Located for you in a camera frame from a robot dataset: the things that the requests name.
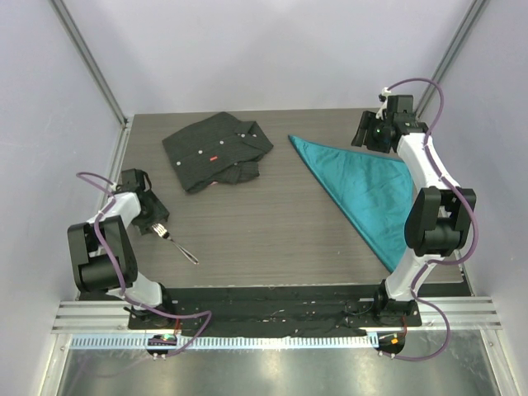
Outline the silver metal fork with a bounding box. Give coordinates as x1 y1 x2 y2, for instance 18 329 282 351
151 223 200 265

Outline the teal satin napkin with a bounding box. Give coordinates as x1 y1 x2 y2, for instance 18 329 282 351
289 135 414 272

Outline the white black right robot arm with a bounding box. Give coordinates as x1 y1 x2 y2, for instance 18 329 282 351
351 90 476 326

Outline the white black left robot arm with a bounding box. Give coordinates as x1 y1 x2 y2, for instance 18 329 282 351
67 168 176 329

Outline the dark pinstriped shirt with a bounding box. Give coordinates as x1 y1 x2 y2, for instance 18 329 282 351
162 112 273 193

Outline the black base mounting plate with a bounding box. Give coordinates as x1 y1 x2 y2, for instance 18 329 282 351
127 284 424 337

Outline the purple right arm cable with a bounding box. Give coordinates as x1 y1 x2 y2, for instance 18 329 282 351
385 77 482 363

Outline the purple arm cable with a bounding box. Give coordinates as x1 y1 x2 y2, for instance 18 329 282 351
76 172 214 360
385 77 482 363

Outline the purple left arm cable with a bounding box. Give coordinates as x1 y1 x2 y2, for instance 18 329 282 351
76 172 214 360

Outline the white slotted cable duct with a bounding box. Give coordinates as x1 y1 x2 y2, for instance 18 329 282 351
70 332 379 351

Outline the aluminium frame rail right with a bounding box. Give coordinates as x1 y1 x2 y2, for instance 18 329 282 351
416 0 490 120

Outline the aluminium frame post left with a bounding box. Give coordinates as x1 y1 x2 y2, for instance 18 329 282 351
49 0 128 128

